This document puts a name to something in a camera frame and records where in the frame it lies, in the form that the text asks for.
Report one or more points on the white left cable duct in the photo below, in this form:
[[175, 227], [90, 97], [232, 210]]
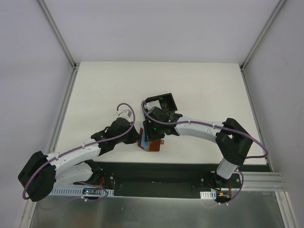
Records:
[[81, 191]]

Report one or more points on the black plastic card box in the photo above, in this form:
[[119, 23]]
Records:
[[167, 102]]

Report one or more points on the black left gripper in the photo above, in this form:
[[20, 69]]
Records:
[[134, 137]]

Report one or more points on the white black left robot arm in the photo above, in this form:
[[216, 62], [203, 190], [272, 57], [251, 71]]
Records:
[[43, 172]]

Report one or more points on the brown leather card holder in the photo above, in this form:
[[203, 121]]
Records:
[[149, 146]]

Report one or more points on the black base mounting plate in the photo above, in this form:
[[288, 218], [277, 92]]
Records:
[[157, 180]]

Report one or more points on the right aluminium side rail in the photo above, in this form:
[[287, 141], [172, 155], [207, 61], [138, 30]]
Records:
[[281, 195]]

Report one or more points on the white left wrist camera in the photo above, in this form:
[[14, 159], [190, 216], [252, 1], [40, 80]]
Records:
[[125, 114]]

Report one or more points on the left rear aluminium post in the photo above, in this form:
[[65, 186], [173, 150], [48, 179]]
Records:
[[57, 34]]

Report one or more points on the right rear aluminium post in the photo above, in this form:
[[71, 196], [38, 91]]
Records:
[[262, 34]]

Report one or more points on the aluminium post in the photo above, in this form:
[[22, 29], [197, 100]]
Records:
[[262, 34], [57, 34]]

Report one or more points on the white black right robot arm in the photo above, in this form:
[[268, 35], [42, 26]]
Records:
[[227, 135]]

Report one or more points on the white cable duct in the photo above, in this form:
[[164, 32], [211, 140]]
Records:
[[215, 195], [81, 191]]

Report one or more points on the white right cable duct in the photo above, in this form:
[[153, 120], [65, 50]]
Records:
[[215, 195]]

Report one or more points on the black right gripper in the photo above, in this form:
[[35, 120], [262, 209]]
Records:
[[153, 136]]

